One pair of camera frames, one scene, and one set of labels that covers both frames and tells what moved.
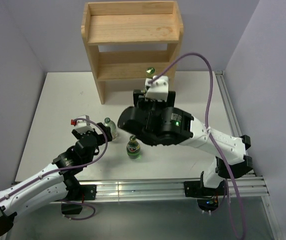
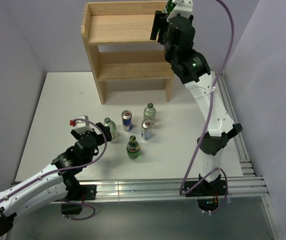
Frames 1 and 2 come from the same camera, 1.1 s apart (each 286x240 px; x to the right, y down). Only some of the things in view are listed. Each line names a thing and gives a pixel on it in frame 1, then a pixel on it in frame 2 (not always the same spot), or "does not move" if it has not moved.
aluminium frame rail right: x=230 y=111 does not move
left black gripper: x=99 y=136 does not move
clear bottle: x=112 y=126 does not move
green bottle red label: x=133 y=148 does not move
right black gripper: x=140 y=100 to x=159 y=18
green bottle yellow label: x=150 y=71 to x=169 y=6
